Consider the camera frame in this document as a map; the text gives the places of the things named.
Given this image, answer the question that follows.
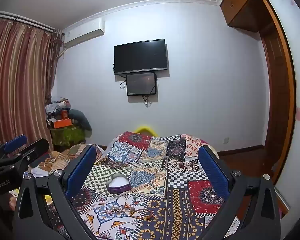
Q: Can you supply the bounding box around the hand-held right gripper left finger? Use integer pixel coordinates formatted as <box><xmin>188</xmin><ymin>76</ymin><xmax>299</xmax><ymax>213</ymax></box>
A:
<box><xmin>14</xmin><ymin>144</ymin><xmax>100</xmax><ymax>240</ymax></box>

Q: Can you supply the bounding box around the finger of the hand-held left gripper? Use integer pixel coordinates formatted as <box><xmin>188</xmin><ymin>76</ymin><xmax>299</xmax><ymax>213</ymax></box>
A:
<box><xmin>0</xmin><ymin>138</ymin><xmax>50</xmax><ymax>174</ymax></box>
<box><xmin>0</xmin><ymin>134</ymin><xmax>28</xmax><ymax>161</ymax></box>

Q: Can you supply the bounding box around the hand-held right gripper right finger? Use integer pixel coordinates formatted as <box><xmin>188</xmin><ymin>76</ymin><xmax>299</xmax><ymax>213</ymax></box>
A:
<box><xmin>198</xmin><ymin>145</ymin><xmax>283</xmax><ymax>240</ymax></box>

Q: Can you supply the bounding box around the purple heart-shaped box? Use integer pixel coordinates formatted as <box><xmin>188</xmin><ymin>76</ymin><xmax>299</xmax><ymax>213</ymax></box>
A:
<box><xmin>107</xmin><ymin>175</ymin><xmax>132</xmax><ymax>194</ymax></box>

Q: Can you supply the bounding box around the red cord necklace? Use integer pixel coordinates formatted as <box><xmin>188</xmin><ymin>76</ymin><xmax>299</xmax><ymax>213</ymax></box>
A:
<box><xmin>115</xmin><ymin>202</ymin><xmax>156</xmax><ymax>218</ymax></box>

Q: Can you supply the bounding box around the white cloth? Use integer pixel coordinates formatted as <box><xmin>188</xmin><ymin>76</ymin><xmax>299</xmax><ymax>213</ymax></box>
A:
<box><xmin>30</xmin><ymin>166</ymin><xmax>52</xmax><ymax>179</ymax></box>

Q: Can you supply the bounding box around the striped brown patchwork sheet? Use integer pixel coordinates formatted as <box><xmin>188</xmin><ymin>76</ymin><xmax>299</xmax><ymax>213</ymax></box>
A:
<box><xmin>39</xmin><ymin>144</ymin><xmax>103</xmax><ymax>175</ymax></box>

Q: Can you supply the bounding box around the green cloth covered table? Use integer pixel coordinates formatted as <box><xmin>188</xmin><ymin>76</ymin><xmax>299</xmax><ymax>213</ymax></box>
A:
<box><xmin>50</xmin><ymin>126</ymin><xmax>87</xmax><ymax>147</ymax></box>

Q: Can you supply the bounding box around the long orange box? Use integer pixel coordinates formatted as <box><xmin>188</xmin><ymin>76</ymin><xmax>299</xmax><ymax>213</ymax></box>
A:
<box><xmin>52</xmin><ymin>119</ymin><xmax>73</xmax><ymax>129</ymax></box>

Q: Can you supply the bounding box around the pile of assorted clutter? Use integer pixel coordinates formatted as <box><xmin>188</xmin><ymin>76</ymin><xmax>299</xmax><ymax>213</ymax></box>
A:
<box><xmin>45</xmin><ymin>97</ymin><xmax>73</xmax><ymax>120</ymax></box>

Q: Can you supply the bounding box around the colourful patchwork blanket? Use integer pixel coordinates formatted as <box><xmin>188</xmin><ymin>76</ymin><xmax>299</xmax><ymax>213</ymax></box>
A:
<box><xmin>70</xmin><ymin>131</ymin><xmax>240</xmax><ymax>240</ymax></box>

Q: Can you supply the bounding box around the dark green cushion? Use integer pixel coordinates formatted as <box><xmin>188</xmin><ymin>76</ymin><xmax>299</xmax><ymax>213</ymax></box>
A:
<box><xmin>69</xmin><ymin>109</ymin><xmax>92</xmax><ymax>132</ymax></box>

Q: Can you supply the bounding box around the striped brown curtain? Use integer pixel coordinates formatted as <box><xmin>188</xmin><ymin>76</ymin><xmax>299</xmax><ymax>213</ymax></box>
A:
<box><xmin>0</xmin><ymin>17</ymin><xmax>62</xmax><ymax>155</ymax></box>

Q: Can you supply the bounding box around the yellow plastic object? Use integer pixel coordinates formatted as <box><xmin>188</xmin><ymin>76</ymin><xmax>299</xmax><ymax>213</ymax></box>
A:
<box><xmin>135</xmin><ymin>124</ymin><xmax>153</xmax><ymax>134</ymax></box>

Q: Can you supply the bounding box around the wooden door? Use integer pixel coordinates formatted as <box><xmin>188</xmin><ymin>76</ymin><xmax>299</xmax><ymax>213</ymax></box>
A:
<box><xmin>256</xmin><ymin>0</ymin><xmax>298</xmax><ymax>185</ymax></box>

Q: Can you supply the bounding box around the white air conditioner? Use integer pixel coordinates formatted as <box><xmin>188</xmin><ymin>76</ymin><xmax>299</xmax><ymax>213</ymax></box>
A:
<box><xmin>62</xmin><ymin>17</ymin><xmax>106</xmax><ymax>49</ymax></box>

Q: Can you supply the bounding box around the wooden overhead cabinet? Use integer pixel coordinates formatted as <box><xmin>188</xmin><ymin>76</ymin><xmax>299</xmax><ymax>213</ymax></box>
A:
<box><xmin>220</xmin><ymin>0</ymin><xmax>268</xmax><ymax>33</ymax></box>

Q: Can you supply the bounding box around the small black wall monitor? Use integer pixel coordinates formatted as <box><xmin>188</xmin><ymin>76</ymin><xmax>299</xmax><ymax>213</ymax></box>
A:
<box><xmin>126</xmin><ymin>72</ymin><xmax>157</xmax><ymax>96</ymax></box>

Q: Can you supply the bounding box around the curtain rail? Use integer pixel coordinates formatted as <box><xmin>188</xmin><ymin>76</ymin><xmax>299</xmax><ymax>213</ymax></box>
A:
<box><xmin>0</xmin><ymin>11</ymin><xmax>63</xmax><ymax>34</ymax></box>

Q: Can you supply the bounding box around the black wall television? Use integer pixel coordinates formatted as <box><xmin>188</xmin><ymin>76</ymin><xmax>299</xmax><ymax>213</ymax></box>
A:
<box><xmin>114</xmin><ymin>39</ymin><xmax>168</xmax><ymax>75</ymax></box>

